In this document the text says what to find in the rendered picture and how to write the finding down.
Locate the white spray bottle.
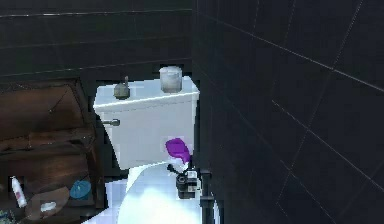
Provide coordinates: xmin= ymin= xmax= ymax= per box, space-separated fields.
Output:
xmin=10 ymin=175 xmax=28 ymax=209

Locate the white toilet paper roll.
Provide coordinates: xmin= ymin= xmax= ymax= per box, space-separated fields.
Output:
xmin=158 ymin=65 xmax=184 ymax=94

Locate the grey pump dispenser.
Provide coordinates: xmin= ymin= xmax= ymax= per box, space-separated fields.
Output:
xmin=113 ymin=75 xmax=131 ymax=101

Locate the blue round container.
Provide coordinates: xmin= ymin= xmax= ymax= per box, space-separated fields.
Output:
xmin=69 ymin=179 xmax=92 ymax=201

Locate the purple dispenser bottle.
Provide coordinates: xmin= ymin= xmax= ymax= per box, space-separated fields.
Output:
xmin=164 ymin=137 xmax=192 ymax=165

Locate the brown round dish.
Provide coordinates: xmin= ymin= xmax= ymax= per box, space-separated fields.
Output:
xmin=24 ymin=186 xmax=71 ymax=222

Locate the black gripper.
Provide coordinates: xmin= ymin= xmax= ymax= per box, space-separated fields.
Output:
xmin=166 ymin=155 xmax=195 ymax=200

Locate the brown wooden cabinet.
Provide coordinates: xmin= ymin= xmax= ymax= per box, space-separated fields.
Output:
xmin=0 ymin=77 xmax=106 ymax=224

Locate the white soap bar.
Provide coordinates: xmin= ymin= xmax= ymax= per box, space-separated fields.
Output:
xmin=40 ymin=201 xmax=58 ymax=213

